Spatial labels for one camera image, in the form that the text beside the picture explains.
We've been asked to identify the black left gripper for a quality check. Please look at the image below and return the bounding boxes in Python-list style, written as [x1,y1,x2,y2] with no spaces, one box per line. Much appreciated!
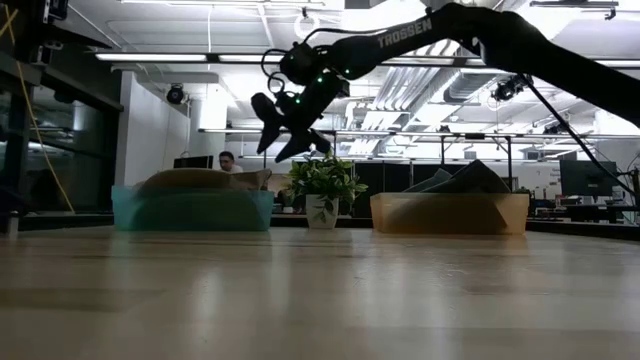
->
[29,0,114,51]

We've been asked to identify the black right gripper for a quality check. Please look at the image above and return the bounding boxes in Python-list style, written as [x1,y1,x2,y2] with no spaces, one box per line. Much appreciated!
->
[274,74,352,164]

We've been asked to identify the green plant in white pot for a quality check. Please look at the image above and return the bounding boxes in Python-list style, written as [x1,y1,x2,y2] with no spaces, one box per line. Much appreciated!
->
[286,152,370,231]

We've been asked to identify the long ceiling light bar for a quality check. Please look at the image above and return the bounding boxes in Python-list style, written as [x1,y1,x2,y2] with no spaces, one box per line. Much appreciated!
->
[94,52,640,70]

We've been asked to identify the person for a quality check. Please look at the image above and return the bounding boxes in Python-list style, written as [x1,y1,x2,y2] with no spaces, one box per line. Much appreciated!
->
[218,150,245,175]

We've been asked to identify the black partition panel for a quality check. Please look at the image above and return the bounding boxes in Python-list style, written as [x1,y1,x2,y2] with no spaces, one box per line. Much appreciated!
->
[352,160,414,220]

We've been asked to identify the teal plastic bin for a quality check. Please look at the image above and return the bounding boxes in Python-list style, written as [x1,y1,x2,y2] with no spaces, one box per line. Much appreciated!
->
[110,184,276,233]

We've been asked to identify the black ceiling spotlight cluster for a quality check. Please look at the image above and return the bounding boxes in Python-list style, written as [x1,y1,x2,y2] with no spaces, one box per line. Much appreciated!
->
[491,72,535,104]

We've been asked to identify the orange plastic bin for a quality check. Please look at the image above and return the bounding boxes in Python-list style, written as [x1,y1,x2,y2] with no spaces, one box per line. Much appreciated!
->
[369,191,531,236]

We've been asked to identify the black monitor on stand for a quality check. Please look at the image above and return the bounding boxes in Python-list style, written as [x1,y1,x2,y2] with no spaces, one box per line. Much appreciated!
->
[559,159,620,198]

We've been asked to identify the dark background desk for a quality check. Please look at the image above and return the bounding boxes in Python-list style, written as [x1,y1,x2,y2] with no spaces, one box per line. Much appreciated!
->
[527,202,640,242]

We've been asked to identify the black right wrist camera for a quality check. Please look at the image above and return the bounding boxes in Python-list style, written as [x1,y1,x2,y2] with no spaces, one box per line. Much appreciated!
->
[250,91,285,156]

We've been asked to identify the black right camera cable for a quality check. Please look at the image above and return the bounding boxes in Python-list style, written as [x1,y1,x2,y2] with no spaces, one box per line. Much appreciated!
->
[259,27,334,97]

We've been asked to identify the black ceiling dome camera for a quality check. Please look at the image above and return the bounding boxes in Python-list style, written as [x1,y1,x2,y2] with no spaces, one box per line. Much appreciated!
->
[166,83,187,106]

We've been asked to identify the silver ventilation duct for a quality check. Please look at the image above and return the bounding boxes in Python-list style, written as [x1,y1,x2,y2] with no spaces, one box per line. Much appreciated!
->
[442,69,501,104]

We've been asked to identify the black metal frame stand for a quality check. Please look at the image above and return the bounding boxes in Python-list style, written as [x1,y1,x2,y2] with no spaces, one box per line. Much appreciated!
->
[439,132,514,169]

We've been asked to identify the small white post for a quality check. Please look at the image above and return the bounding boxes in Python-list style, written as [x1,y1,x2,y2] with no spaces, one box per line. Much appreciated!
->
[5,209,22,239]

